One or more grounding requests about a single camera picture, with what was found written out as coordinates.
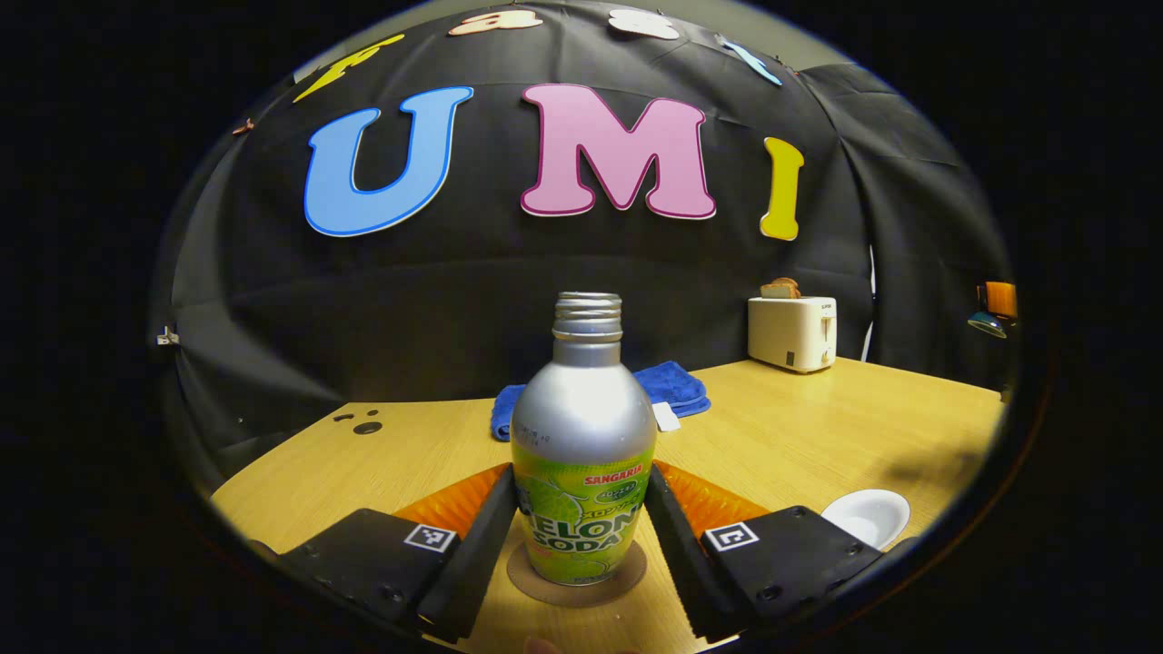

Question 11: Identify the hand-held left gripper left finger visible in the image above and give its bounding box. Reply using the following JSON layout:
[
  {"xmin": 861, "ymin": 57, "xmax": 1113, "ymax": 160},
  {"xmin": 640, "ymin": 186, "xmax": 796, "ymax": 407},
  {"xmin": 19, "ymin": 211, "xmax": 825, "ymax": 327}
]
[{"xmin": 245, "ymin": 463, "xmax": 521, "ymax": 646}]

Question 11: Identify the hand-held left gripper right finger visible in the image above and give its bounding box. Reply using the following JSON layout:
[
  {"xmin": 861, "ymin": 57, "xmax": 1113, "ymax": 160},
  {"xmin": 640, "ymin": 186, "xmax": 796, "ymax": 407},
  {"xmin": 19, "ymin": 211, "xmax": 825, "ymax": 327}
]
[{"xmin": 643, "ymin": 459, "xmax": 919, "ymax": 641}]

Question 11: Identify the round brown coaster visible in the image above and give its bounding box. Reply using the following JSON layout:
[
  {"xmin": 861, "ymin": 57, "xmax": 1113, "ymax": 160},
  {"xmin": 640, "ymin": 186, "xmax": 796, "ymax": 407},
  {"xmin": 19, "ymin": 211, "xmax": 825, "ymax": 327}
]
[{"xmin": 506, "ymin": 538, "xmax": 648, "ymax": 609}]

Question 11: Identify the silver green water bottle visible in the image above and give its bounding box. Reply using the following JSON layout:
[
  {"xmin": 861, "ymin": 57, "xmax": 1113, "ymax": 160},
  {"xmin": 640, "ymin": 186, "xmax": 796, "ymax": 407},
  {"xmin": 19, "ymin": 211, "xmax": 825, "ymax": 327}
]
[{"xmin": 510, "ymin": 292, "xmax": 658, "ymax": 587}]

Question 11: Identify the white teacup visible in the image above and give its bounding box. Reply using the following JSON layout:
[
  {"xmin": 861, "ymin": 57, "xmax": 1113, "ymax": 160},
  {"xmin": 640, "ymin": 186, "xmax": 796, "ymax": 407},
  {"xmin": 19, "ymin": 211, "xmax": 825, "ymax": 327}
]
[{"xmin": 820, "ymin": 489, "xmax": 911, "ymax": 551}]

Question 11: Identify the blue folded towel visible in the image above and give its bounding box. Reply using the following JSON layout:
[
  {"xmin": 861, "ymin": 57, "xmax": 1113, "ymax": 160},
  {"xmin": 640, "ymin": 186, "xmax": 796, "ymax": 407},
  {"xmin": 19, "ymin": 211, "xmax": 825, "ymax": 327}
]
[{"xmin": 491, "ymin": 361, "xmax": 712, "ymax": 443}]

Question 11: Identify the white toaster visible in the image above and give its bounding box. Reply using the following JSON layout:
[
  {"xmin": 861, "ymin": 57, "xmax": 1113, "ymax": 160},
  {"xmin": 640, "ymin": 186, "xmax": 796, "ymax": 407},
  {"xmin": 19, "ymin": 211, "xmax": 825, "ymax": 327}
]
[{"xmin": 747, "ymin": 295, "xmax": 838, "ymax": 374}]

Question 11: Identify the black backdrop cloth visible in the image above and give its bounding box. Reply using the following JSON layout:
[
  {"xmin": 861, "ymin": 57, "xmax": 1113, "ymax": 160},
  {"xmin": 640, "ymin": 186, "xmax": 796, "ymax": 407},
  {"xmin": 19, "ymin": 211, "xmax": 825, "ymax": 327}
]
[{"xmin": 150, "ymin": 0, "xmax": 1019, "ymax": 473}]

